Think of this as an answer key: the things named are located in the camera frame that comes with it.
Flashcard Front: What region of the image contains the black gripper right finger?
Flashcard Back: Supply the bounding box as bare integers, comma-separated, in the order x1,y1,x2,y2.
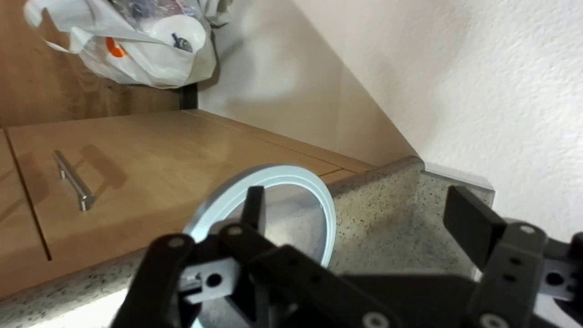
443,186,583,328

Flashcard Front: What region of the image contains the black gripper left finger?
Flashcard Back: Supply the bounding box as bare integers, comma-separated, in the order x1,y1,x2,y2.
109,184,343,328

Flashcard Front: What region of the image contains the clear lid with blue rim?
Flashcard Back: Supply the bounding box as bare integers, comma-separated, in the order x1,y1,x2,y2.
182,164,337,328

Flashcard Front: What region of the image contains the wooden lower cabinet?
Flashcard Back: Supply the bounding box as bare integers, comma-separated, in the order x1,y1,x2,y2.
0,109,372,299

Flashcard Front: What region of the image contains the white plastic bag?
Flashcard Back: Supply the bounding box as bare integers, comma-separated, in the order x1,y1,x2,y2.
24,0,233,89

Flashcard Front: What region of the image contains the metal drawer handle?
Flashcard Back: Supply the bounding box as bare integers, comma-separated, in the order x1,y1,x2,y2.
55,151,95,211

